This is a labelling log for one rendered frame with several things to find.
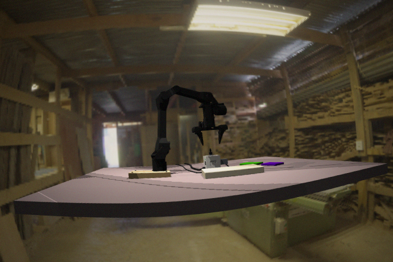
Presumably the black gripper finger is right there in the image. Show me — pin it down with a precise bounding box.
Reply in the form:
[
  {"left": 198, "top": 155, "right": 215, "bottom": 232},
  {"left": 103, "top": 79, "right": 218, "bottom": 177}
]
[
  {"left": 195, "top": 132, "right": 204, "bottom": 145},
  {"left": 218, "top": 130, "right": 226, "bottom": 144}
]

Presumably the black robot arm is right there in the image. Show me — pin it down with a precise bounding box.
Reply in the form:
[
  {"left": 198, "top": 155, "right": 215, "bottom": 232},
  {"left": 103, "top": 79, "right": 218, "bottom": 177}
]
[{"left": 151, "top": 85, "right": 227, "bottom": 171}]

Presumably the black cable with grey plug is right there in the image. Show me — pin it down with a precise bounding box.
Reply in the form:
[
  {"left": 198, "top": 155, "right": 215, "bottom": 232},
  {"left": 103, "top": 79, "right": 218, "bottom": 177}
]
[{"left": 176, "top": 158, "right": 229, "bottom": 174}]

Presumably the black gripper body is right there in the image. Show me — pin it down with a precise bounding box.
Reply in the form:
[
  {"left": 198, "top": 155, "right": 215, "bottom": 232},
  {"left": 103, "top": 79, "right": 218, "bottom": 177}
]
[{"left": 192, "top": 115, "right": 228, "bottom": 133}]

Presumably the white flat rectangular slab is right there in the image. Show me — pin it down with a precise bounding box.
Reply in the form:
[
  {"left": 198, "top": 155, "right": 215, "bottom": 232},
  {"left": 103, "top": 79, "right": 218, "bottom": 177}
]
[{"left": 202, "top": 164, "right": 264, "bottom": 179}]

